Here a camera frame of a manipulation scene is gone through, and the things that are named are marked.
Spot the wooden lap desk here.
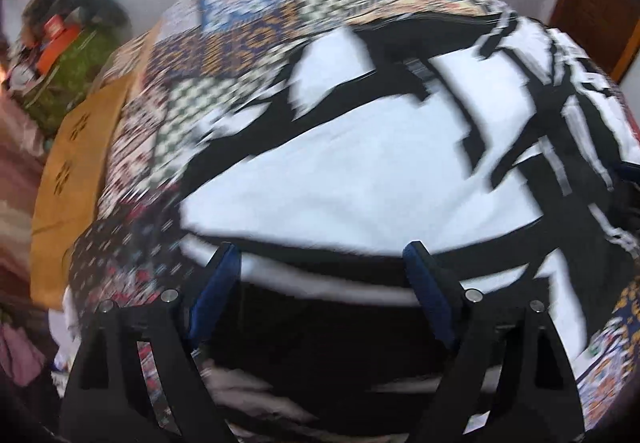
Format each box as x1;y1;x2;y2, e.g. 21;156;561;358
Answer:
30;68;147;310

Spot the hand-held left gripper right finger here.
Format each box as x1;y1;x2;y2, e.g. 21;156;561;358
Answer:
402;240;587;443

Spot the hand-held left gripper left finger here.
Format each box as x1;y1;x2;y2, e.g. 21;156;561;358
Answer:
59;243;243;443

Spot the patchwork printed blanket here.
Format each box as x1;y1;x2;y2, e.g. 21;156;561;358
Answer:
67;0;640;436

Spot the green leaf-printed bag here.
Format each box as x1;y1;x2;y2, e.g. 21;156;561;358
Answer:
22;26;127;135

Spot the orange box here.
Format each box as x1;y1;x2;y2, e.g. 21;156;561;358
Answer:
37;16;82;75

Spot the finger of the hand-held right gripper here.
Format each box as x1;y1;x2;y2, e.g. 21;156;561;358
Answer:
614;162;640;231

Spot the black and white patterned shirt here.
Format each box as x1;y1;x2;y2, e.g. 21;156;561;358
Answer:
177;10;640;426

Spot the pink striped curtain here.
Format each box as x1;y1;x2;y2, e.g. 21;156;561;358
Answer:
0;23;53;319

